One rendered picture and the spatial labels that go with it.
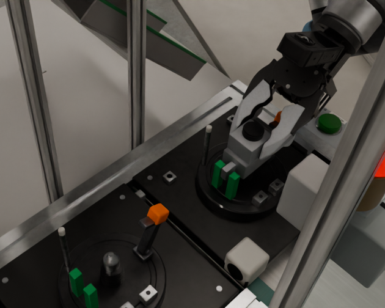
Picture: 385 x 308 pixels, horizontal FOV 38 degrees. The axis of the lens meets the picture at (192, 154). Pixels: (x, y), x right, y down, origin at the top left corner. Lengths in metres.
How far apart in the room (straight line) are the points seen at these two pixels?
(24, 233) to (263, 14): 0.81
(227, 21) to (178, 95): 0.28
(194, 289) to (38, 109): 0.31
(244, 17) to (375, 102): 0.98
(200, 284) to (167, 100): 0.47
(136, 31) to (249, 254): 0.34
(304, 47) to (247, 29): 0.63
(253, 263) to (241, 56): 0.60
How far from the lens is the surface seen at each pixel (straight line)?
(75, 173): 1.00
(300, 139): 0.96
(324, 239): 0.51
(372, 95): 0.39
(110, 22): 0.80
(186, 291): 0.76
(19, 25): 0.65
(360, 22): 0.80
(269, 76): 0.79
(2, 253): 0.83
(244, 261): 0.77
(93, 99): 1.12
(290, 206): 0.57
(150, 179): 0.85
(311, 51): 0.70
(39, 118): 0.75
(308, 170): 0.55
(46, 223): 0.84
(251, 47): 1.27
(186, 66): 0.95
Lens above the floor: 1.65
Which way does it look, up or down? 50 degrees down
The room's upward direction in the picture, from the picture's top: 7 degrees clockwise
